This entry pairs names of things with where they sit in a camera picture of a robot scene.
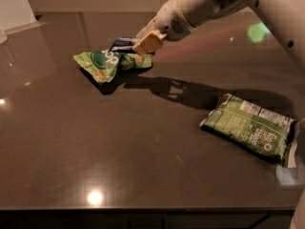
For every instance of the blue rxbar blueberry wrapper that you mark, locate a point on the blue rxbar blueberry wrapper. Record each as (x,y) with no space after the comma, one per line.
(126,45)

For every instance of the white corner object at left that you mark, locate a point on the white corner object at left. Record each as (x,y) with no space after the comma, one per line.
(16,16)

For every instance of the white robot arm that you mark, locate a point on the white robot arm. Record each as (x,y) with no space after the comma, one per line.
(285,19)

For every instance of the dark green snack bag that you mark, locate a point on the dark green snack bag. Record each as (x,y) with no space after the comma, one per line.
(267,134)

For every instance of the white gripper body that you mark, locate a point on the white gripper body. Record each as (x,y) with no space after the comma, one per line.
(169,20)

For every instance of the green rice chip bag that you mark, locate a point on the green rice chip bag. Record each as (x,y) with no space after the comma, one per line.
(103,66)

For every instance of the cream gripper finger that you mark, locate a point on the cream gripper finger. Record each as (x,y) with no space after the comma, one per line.
(149,42)
(149,27)

